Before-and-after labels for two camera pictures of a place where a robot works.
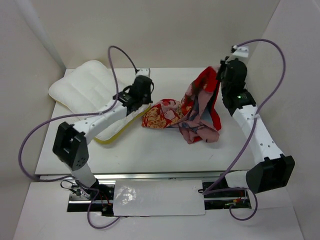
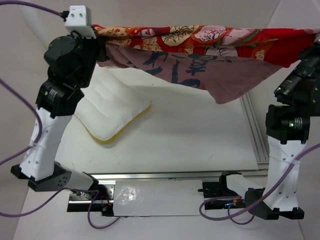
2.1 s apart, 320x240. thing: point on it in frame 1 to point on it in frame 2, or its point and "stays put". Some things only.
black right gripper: [224, 65] to [315, 48]
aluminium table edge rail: [162, 175] stays put
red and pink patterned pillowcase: [196, 115] to [224, 60]
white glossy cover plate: [158, 197] stays put
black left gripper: [148, 99] to [77, 39]
